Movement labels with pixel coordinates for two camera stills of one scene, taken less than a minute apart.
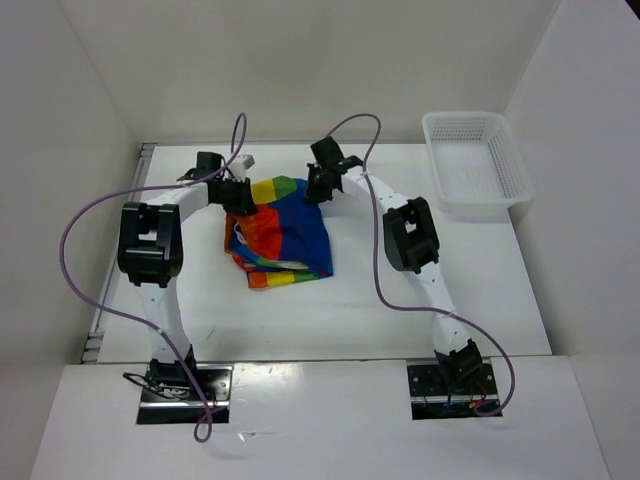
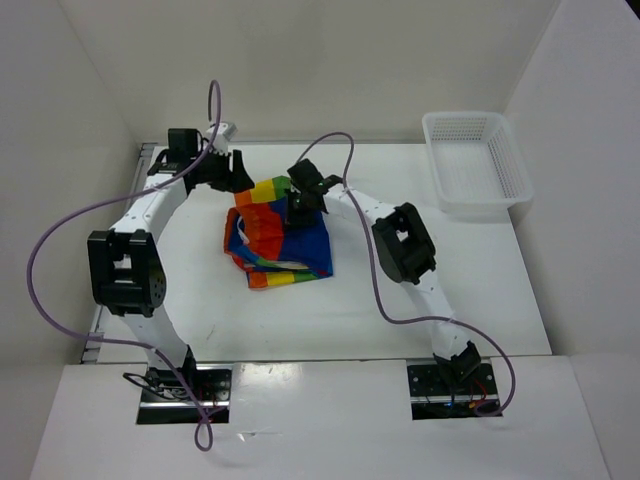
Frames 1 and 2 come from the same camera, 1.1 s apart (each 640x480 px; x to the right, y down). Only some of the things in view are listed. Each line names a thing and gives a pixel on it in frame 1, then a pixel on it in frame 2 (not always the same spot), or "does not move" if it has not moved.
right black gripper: (310, 193) -> (293, 219)
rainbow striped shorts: (285, 242) does not move
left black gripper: (245, 204) -> (236, 181)
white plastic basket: (477, 164) does not move
